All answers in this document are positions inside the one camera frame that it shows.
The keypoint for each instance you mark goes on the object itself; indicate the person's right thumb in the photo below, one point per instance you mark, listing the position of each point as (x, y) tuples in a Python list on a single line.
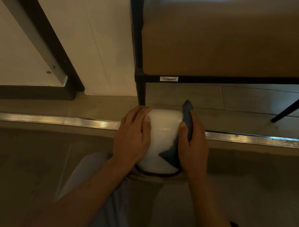
[(182, 133)]

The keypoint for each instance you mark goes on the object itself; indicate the person's left forearm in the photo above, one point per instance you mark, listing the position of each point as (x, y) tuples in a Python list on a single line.
[(88, 199)]

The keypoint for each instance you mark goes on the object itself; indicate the person's left hand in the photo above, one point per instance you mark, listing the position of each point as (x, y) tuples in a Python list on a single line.
[(130, 140)]

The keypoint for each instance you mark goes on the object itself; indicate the beige cushioned black-frame chair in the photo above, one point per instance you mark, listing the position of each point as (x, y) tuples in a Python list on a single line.
[(237, 40)]

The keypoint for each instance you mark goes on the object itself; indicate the white round ceramic pot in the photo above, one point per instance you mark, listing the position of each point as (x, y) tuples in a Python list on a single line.
[(163, 131)]

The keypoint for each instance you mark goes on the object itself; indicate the black metal frame bar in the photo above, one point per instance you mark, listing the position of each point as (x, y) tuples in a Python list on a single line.
[(38, 23)]

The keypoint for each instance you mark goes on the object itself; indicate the blue cleaning cloth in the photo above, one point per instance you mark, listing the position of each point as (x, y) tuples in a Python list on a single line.
[(170, 154)]

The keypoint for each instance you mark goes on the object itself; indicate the person's right hand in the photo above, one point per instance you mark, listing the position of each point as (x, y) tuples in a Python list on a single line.
[(193, 151)]

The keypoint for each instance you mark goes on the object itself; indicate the metal floor threshold strip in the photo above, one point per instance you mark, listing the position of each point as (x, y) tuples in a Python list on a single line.
[(50, 119)]

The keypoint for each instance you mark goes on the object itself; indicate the person's right forearm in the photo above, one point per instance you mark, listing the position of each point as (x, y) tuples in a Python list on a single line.
[(210, 224)]

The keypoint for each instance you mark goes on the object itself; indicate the person's light grey trousers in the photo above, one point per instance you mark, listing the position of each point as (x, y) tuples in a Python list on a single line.
[(118, 222)]

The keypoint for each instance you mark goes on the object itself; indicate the white sticker label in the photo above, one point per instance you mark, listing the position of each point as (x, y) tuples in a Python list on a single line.
[(169, 78)]

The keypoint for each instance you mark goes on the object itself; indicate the person's left thumb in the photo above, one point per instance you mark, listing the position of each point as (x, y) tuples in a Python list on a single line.
[(147, 124)]

